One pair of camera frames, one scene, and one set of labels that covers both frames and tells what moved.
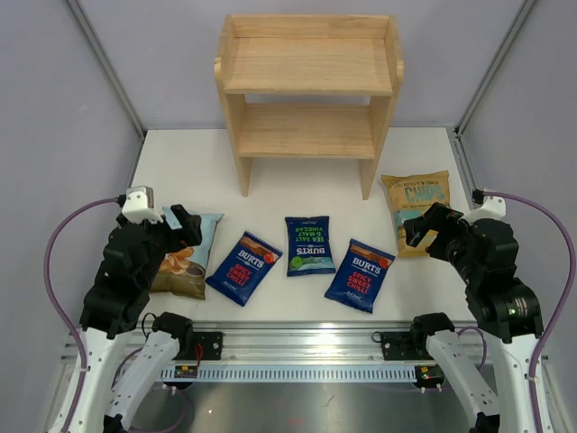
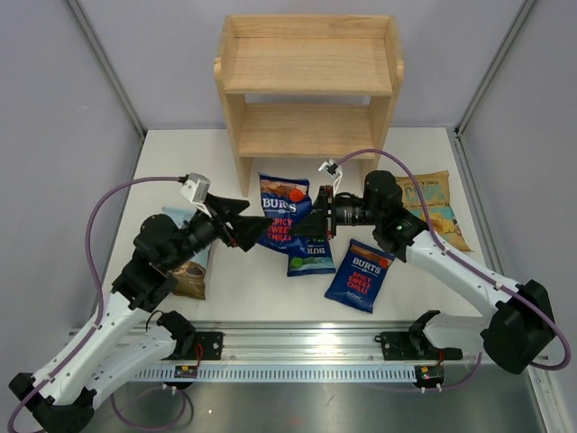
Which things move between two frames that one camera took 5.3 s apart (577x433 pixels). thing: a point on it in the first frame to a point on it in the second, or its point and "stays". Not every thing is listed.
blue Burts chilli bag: [361, 276] stays
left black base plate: [206, 345] stays
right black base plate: [398, 345] stays
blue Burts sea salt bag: [309, 245] stays
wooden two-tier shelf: [308, 55] stays
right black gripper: [437, 216] to [319, 221]
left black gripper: [190, 227] to [247, 229]
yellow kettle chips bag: [410, 196] stays
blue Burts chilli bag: [243, 271] to [288, 200]
